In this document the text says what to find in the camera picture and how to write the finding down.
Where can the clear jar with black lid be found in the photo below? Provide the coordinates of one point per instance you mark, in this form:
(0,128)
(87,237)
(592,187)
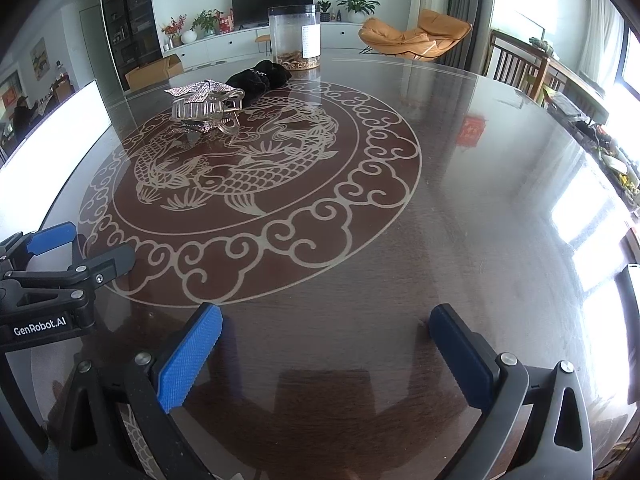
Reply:
(295,35)

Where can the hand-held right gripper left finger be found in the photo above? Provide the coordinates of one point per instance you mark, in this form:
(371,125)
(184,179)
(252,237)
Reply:
(190,355)

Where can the wooden chair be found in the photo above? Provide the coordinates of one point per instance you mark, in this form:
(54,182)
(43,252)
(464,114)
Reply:
(510,65)

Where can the wooden bench stool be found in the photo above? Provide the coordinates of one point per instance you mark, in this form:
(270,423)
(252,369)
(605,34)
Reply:
(261,38)

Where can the small green potted plant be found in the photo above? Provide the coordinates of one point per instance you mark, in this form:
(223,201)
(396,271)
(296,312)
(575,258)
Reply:
(324,10)

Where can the brown cardboard box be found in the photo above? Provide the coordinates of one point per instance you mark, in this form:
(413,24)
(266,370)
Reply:
(150,72)

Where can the black flat television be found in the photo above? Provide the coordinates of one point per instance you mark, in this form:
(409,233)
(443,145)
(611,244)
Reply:
(272,2)

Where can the white television cabinet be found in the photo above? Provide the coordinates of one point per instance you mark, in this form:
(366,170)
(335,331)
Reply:
(235,42)

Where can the white board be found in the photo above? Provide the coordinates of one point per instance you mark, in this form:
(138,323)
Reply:
(50,150)

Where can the cluttered wooden sideboard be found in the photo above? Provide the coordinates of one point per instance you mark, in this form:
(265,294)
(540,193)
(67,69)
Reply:
(575,90)

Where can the rhinestone hair claw clip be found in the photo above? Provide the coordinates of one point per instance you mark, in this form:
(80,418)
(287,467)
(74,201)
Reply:
(200,102)

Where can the framed wall painting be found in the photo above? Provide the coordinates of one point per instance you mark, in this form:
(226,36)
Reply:
(40,60)

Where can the white vase with red flowers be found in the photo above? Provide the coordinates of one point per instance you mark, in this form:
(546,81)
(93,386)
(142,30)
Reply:
(189,36)

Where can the orange lounge chair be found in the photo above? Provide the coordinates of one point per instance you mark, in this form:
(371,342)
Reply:
(400,35)

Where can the bushy green potted plant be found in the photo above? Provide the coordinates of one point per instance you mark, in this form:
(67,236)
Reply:
(205,22)

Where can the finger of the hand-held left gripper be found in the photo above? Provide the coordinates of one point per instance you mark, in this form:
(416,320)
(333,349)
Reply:
(50,239)
(107,260)

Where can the black velvet scrunchie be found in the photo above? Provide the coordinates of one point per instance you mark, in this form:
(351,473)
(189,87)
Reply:
(255,80)

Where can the dark display cabinet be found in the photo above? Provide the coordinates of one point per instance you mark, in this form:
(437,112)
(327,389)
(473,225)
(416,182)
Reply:
(130,20)

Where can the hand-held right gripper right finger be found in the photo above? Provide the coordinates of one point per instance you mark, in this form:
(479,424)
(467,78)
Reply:
(465,360)

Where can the large green potted plant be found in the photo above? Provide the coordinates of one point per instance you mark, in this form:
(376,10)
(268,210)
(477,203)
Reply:
(357,5)

